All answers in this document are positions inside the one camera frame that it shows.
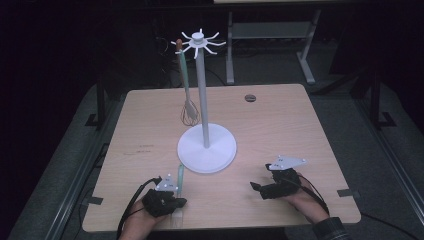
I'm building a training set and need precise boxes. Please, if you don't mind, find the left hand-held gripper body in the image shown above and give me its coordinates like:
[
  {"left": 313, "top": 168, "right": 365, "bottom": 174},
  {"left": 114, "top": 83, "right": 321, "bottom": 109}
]
[{"left": 142, "top": 173, "right": 181, "bottom": 219}]

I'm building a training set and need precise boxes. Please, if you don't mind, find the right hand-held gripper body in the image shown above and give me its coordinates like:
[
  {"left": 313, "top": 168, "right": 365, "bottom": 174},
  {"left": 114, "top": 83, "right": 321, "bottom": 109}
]
[{"left": 262, "top": 154, "right": 308, "bottom": 201}]

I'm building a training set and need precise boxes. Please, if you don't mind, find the green-handled silicone basting brush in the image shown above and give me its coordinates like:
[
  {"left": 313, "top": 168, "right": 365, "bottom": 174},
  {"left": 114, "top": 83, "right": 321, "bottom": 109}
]
[{"left": 170, "top": 162, "right": 186, "bottom": 230}]

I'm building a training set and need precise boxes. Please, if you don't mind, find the white utensil stand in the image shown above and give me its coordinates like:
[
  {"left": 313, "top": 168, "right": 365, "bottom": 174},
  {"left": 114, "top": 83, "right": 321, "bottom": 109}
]
[{"left": 171, "top": 28, "right": 238, "bottom": 175}]

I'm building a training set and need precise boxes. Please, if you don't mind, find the brown-handled wire whisk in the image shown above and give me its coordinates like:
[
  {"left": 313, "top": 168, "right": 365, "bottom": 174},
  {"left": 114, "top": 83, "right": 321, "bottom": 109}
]
[{"left": 175, "top": 38, "right": 202, "bottom": 128}]

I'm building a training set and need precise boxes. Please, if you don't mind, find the person's left hand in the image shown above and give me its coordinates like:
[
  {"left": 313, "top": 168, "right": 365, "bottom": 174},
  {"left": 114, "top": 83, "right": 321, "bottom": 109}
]
[{"left": 118, "top": 199, "right": 168, "bottom": 236}]

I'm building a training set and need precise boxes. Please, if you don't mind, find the person's right hand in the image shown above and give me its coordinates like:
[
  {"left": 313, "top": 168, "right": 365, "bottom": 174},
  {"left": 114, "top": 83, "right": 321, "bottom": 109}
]
[{"left": 282, "top": 173, "right": 330, "bottom": 225}]

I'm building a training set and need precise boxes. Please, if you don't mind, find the grey tape strip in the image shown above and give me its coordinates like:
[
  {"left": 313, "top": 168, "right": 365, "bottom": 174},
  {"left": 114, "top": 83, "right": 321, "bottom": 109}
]
[
  {"left": 81, "top": 196, "right": 105, "bottom": 206},
  {"left": 336, "top": 188, "right": 361, "bottom": 199}
]

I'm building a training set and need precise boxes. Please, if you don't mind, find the black metal stand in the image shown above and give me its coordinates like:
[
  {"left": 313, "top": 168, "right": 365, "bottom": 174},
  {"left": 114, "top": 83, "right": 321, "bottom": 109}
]
[
  {"left": 84, "top": 75, "right": 108, "bottom": 131},
  {"left": 349, "top": 66, "right": 398, "bottom": 130}
]

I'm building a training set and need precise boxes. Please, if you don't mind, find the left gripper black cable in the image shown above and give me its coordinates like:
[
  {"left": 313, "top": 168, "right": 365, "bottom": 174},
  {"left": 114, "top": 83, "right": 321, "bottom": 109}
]
[{"left": 116, "top": 177, "right": 163, "bottom": 240}]

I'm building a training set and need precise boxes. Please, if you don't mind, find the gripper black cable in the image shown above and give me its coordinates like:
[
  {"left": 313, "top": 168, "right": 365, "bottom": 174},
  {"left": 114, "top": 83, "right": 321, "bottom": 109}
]
[
  {"left": 116, "top": 177, "right": 163, "bottom": 240},
  {"left": 297, "top": 174, "right": 331, "bottom": 216}
]

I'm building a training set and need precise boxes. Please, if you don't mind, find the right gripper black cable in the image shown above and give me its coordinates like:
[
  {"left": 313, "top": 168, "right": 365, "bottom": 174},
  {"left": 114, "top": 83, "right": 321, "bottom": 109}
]
[{"left": 297, "top": 174, "right": 331, "bottom": 216}]

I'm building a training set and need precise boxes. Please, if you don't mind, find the black floor cable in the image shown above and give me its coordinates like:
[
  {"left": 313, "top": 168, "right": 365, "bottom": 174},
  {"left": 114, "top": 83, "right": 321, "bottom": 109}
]
[{"left": 359, "top": 212, "right": 424, "bottom": 240}]

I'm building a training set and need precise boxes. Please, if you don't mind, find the grey metal desk frame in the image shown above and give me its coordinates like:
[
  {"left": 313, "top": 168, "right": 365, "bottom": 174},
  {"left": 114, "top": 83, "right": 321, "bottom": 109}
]
[{"left": 225, "top": 9, "right": 323, "bottom": 85}]

